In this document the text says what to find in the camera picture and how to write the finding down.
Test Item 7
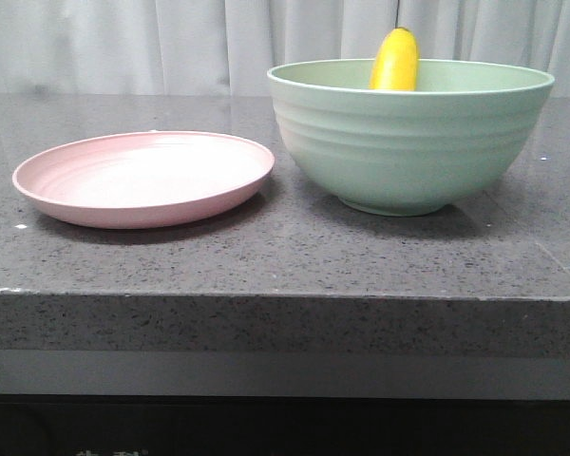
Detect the green bowl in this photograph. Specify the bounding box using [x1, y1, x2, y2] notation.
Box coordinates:
[268, 59, 555, 217]

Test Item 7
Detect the white curtain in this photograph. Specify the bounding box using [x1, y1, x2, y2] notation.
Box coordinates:
[0, 1, 570, 97]

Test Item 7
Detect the yellow banana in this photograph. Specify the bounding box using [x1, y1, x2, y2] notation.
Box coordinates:
[369, 28, 420, 91]

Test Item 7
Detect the pink plate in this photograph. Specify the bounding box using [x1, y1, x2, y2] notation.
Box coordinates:
[12, 131, 275, 229]

